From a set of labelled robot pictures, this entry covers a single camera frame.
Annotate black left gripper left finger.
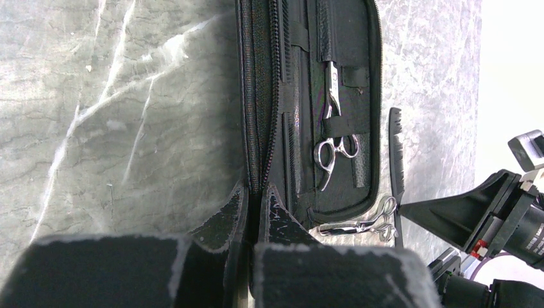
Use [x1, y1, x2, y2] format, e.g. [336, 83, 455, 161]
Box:
[1, 183, 248, 307]

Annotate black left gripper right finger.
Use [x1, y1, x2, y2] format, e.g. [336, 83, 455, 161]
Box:
[251, 184, 441, 307]

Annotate black hair comb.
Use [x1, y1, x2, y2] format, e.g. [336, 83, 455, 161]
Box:
[388, 107, 405, 248]

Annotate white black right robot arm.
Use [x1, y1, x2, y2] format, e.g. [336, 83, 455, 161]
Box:
[400, 169, 543, 307]

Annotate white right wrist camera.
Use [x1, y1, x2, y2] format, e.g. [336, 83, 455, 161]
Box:
[507, 130, 543, 173]

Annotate black zippered tool case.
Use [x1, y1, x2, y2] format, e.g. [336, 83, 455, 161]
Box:
[235, 1, 382, 229]

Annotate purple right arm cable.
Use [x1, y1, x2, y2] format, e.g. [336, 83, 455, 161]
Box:
[467, 250, 513, 282]

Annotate silver thinning scissors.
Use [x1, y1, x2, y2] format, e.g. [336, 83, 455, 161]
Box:
[318, 196, 398, 243]

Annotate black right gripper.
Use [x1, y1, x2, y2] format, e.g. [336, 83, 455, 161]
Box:
[400, 169, 543, 285]

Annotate silver hair cutting scissors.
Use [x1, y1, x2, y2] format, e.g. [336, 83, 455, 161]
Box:
[314, 61, 360, 191]

